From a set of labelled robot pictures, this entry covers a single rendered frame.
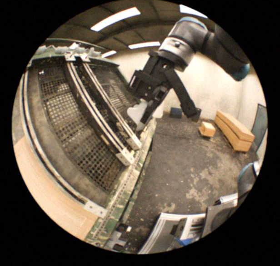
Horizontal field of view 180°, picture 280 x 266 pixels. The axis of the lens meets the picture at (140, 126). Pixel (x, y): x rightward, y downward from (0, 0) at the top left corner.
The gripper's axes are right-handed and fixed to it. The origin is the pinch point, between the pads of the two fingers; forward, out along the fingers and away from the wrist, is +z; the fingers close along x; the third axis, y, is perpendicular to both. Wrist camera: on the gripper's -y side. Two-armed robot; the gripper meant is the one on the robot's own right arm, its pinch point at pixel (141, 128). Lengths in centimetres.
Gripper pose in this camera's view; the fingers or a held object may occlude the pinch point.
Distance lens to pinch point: 24.9
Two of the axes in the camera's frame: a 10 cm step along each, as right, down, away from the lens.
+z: -4.3, 7.1, 5.6
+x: -3.9, 4.2, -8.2
